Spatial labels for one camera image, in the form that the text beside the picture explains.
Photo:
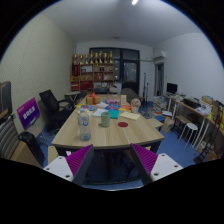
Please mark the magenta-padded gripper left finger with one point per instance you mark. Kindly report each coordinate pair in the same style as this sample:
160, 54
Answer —
78, 159

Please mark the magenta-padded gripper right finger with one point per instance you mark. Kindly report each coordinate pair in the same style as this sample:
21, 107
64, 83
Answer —
146, 159

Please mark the clear plastic water bottle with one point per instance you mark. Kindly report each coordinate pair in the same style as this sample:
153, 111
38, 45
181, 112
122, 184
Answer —
84, 128

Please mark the flat round red coaster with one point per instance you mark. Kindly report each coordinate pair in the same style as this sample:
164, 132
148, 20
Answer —
123, 124

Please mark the pale yellow book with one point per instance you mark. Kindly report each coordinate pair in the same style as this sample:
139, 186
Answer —
130, 115
89, 112

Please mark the pale green cup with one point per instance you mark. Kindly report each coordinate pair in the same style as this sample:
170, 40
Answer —
105, 120

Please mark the white paper sheet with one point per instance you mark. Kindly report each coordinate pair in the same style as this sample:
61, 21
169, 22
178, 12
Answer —
99, 112

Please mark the white round stool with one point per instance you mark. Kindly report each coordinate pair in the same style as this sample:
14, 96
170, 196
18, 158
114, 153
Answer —
191, 126

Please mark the white pot with pink flowers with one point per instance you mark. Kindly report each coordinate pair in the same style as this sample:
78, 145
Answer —
135, 104

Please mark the yellow gift box red ribbon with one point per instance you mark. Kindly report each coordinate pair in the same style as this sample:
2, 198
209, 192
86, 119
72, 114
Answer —
90, 100

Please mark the small orange box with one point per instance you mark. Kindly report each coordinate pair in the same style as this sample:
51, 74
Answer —
123, 100

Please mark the black office chair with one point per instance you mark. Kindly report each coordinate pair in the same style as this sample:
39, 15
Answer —
50, 101

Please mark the small round white table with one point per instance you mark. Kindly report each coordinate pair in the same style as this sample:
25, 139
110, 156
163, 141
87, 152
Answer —
72, 93

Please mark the wooden side desk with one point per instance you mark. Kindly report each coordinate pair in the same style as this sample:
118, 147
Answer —
196, 113

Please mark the purple sign board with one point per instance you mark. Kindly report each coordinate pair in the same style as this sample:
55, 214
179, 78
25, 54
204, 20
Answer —
28, 112

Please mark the grey chair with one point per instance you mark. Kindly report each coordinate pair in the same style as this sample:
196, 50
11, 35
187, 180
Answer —
130, 92

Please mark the striped chair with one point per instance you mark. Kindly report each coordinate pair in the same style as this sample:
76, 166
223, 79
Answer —
8, 140

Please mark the black computer monitor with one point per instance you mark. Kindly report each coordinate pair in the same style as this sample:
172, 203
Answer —
172, 88

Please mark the wooden shelf unit with trophies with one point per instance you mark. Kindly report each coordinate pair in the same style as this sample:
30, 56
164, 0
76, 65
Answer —
95, 75

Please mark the dark glass door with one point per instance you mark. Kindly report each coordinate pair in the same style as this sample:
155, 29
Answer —
128, 71

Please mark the white air conditioner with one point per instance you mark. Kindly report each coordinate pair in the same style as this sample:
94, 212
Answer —
160, 55

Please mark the ceiling light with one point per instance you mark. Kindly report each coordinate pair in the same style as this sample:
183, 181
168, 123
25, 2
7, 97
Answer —
134, 2

